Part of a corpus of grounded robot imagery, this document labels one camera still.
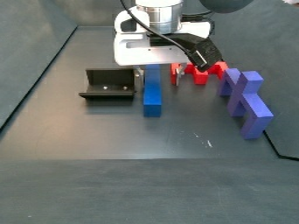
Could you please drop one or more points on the blue long bar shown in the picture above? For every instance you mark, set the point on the blue long bar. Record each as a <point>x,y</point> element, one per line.
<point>153,91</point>

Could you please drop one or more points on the black U-shaped holder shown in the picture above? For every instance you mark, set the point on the black U-shaped holder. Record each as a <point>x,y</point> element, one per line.
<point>110,83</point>

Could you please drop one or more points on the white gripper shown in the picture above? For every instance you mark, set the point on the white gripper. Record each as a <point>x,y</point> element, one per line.
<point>134,46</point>

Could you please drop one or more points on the red E-shaped block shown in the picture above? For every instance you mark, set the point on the red E-shaped block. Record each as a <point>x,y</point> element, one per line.
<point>201,77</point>

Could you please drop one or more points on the purple H-shaped block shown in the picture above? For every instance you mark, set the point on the purple H-shaped block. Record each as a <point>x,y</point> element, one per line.
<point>241,86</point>

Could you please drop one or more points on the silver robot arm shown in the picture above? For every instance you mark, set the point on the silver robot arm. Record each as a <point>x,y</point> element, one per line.
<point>157,35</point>

